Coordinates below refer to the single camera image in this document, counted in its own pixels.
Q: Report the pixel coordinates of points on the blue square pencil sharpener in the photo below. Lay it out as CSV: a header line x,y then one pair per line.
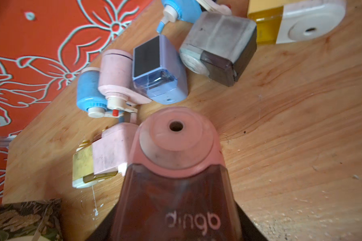
x,y
188,11

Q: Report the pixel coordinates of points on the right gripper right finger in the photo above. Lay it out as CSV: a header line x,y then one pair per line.
x,y
249,231

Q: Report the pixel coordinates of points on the light blue small sharpener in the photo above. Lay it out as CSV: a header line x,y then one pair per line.
x,y
158,72

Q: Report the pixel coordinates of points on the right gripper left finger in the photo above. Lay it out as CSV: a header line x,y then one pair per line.
x,y
103,231

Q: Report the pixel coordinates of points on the white round pencil sharpener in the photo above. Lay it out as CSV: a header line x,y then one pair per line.
x,y
220,47

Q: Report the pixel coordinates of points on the pink square pencil sharpener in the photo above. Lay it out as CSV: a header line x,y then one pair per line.
x,y
111,152

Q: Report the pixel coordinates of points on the blue pencil sharpener pink cap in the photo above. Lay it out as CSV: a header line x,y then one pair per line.
x,y
88,97

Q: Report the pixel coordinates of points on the yellow white pencil sharpener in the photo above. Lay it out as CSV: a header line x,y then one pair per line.
x,y
280,22

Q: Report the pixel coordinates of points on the white canvas tote bag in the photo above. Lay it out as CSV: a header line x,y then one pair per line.
x,y
31,221

